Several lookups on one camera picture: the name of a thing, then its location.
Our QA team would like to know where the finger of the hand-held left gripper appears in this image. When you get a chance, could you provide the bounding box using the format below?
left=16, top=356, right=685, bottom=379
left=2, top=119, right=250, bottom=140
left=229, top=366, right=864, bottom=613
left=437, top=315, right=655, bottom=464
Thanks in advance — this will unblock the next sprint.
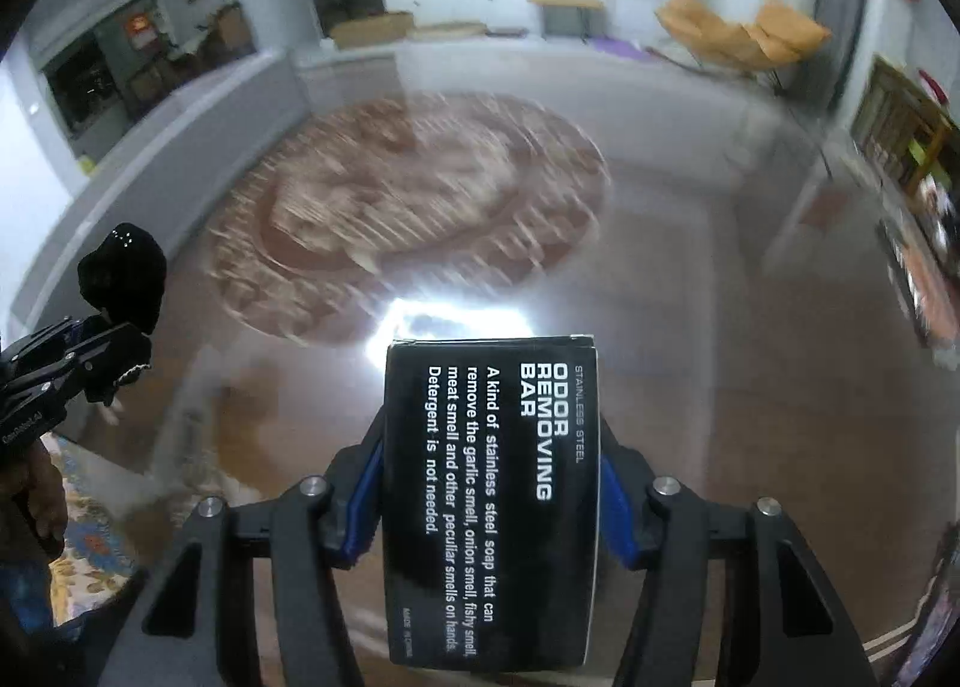
left=15, top=323, right=155, bottom=425
left=0, top=316, right=110, bottom=377

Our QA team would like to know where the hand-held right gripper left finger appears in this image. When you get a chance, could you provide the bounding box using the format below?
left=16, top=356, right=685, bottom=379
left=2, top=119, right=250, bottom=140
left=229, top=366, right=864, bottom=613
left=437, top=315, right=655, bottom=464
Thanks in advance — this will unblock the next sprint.
left=131, top=402, right=391, bottom=687

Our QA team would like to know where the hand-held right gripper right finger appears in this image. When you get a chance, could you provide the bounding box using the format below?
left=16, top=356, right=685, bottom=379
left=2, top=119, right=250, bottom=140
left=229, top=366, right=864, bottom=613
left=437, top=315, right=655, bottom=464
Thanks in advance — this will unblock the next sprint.
left=596, top=424, right=878, bottom=687

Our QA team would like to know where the black printed box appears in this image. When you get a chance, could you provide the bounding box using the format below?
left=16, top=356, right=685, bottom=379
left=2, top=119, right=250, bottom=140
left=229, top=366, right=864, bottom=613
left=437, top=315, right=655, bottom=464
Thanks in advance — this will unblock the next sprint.
left=382, top=336, right=605, bottom=673

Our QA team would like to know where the brown patterned wooden desktop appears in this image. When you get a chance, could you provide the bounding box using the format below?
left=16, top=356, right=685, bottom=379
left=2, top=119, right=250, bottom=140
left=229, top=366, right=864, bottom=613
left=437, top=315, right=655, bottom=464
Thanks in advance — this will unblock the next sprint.
left=0, top=34, right=960, bottom=687

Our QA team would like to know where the person's left hand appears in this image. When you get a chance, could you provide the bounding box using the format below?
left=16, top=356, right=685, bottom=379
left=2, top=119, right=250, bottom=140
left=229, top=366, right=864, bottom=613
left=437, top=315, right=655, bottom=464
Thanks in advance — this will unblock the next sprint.
left=0, top=451, right=70, bottom=560

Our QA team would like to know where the floral cloth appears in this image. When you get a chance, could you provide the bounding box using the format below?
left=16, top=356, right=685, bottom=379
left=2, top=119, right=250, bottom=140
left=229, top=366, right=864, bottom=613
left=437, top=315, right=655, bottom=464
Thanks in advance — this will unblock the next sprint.
left=45, top=432, right=200, bottom=628

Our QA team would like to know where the red door poster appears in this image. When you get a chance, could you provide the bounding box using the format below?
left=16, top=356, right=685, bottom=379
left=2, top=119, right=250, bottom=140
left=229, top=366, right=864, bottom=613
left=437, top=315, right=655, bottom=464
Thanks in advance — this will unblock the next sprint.
left=124, top=12, right=162, bottom=50

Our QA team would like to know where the pile of small bottles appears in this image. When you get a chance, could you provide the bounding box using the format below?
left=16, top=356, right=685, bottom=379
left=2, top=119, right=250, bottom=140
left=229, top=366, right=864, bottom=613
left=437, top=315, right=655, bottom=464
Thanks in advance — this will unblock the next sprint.
left=885, top=177, right=960, bottom=350

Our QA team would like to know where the brown cardboard box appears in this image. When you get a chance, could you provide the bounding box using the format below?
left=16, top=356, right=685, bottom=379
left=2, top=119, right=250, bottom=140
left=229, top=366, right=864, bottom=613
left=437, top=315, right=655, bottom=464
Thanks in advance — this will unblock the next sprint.
left=330, top=12, right=415, bottom=50

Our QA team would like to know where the purple floor mat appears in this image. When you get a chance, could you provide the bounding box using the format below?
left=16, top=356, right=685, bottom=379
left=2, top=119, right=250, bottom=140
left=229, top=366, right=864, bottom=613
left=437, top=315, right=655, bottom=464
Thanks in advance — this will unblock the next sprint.
left=589, top=36, right=653, bottom=58

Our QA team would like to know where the brown wooden chair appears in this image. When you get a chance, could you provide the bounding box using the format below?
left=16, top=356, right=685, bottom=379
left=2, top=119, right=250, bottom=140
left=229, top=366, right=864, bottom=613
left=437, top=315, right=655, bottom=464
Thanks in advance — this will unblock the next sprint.
left=851, top=53, right=960, bottom=193

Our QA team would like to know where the orange rocking chair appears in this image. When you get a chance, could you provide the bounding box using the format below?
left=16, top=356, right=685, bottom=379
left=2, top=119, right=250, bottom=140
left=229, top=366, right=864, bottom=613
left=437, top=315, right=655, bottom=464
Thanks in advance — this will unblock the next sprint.
left=656, top=0, right=833, bottom=88

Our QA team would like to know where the white television cabinet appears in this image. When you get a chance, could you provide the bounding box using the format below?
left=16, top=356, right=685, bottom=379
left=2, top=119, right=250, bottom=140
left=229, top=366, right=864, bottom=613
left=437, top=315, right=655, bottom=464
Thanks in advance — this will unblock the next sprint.
left=390, top=0, right=661, bottom=35

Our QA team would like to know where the small wooden bench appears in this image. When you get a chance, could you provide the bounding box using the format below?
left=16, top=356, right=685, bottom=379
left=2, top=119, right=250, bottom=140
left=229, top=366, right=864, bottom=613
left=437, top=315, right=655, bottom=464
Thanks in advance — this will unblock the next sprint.
left=527, top=0, right=605, bottom=39

